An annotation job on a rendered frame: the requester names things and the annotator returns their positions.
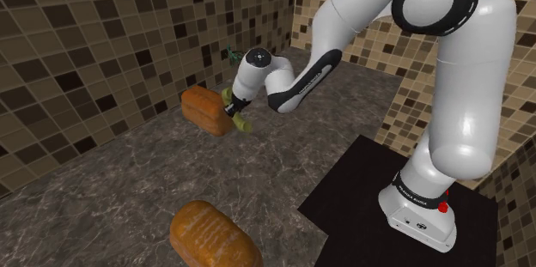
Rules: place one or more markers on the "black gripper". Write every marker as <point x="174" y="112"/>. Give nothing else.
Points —
<point x="236" y="106"/>

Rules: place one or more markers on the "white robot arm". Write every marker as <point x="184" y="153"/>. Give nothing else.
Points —
<point x="469" y="103"/>

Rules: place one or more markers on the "orange-brown rectangular bread loaf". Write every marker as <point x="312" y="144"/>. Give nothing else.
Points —
<point x="205" y="109"/>

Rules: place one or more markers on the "rounded golden bread loaf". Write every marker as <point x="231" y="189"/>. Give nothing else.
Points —
<point x="211" y="237"/>

